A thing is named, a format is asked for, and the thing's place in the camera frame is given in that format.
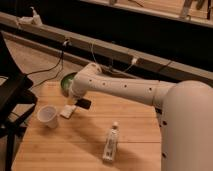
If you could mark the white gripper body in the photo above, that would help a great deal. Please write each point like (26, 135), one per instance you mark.
(72, 99)

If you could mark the black eraser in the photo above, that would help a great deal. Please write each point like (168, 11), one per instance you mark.
(83, 103)

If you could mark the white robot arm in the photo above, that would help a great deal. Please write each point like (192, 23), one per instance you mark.
(186, 120)

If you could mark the white sponge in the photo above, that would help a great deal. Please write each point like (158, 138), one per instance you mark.
(67, 111)

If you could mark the green bowl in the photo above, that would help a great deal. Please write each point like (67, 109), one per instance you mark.
(65, 83)

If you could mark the white plastic cup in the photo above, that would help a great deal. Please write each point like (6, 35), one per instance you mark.
(48, 116)

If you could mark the white tube bottle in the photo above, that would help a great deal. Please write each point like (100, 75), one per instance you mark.
(111, 144)

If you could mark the white object on ledge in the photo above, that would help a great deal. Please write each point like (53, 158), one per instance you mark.
(34, 19)

